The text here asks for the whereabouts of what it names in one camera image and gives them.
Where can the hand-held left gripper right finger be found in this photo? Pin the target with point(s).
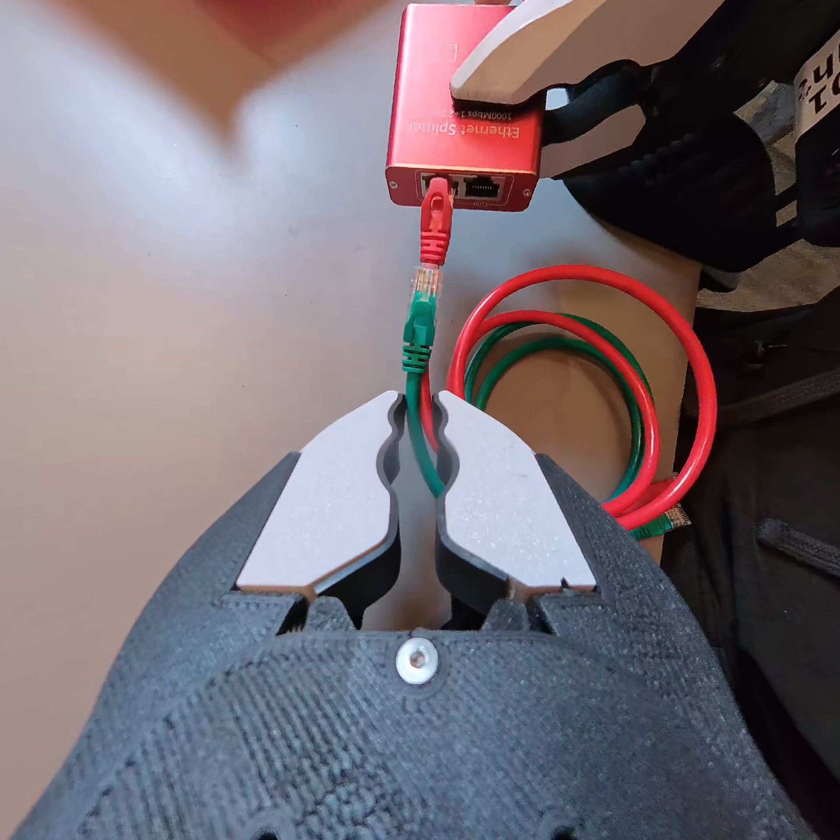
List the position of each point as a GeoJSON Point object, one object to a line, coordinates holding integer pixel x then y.
{"type": "Point", "coordinates": [512, 518]}

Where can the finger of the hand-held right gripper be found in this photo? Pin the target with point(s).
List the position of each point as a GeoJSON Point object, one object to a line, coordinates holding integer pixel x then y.
{"type": "Point", "coordinates": [590, 141]}
{"type": "Point", "coordinates": [558, 39]}

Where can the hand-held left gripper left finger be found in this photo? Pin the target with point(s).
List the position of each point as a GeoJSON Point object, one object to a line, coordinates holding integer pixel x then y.
{"type": "Point", "coordinates": [328, 512]}

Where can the red ethernet splitter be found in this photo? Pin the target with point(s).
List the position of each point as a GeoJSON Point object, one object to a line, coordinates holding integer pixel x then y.
{"type": "Point", "coordinates": [446, 79]}

